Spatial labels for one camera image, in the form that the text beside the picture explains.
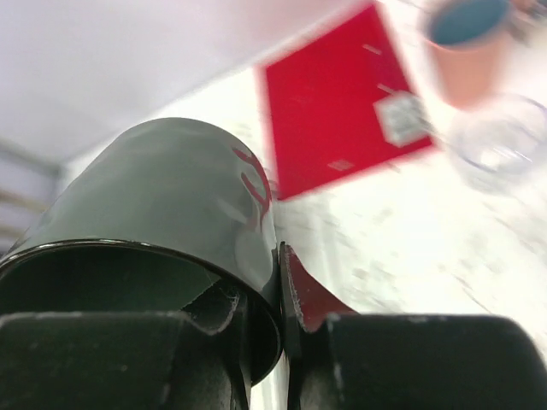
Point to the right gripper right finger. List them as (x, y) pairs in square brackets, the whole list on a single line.
[(342, 359)]

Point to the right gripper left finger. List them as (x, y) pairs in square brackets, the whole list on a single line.
[(197, 358)]

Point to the grey ceramic mug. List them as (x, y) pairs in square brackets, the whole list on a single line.
[(168, 209)]

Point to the clear drinking glass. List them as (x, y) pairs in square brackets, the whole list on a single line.
[(500, 143)]

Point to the pink plastic cup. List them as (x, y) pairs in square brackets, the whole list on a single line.
[(467, 74)]

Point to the red folder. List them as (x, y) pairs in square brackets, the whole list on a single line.
[(340, 104)]

